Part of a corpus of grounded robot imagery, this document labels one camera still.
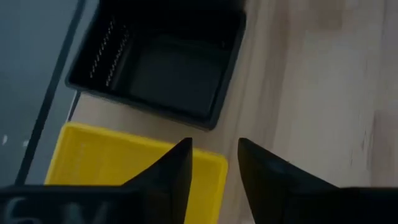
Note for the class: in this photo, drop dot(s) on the yellow plastic basket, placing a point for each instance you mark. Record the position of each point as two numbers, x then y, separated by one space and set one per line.
93 155

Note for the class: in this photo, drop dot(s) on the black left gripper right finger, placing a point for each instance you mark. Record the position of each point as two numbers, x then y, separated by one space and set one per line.
270 186

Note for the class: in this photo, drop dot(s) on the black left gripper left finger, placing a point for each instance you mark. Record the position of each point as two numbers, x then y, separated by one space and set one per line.
168 186

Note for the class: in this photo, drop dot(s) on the black slotted plastic basket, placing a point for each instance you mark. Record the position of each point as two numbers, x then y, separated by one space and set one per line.
174 77

